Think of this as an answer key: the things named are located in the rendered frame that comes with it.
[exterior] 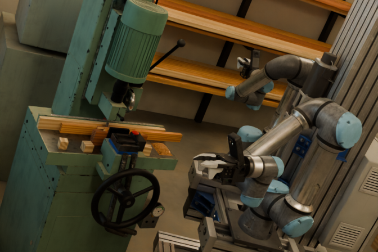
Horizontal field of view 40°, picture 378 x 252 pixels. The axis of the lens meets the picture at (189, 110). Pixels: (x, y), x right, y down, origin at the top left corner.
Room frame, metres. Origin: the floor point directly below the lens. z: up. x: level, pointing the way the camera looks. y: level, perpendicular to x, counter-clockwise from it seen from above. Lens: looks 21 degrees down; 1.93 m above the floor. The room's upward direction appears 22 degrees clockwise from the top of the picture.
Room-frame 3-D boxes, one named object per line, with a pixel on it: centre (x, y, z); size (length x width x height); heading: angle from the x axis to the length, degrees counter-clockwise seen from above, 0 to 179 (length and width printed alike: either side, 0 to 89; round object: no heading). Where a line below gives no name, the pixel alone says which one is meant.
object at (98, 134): (2.01, 0.23, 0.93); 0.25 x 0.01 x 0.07; 127
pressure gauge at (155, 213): (2.05, -0.03, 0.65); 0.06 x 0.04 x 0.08; 127
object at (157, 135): (2.12, 0.23, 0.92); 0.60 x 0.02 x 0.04; 127
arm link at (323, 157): (1.83, -0.53, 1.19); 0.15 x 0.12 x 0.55; 40
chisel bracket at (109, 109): (2.08, 0.31, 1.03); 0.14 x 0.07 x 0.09; 37
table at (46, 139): (1.98, 0.24, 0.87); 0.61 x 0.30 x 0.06; 127
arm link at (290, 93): (2.48, -0.44, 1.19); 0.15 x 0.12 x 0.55; 118
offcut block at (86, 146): (1.87, 0.33, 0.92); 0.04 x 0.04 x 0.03; 41
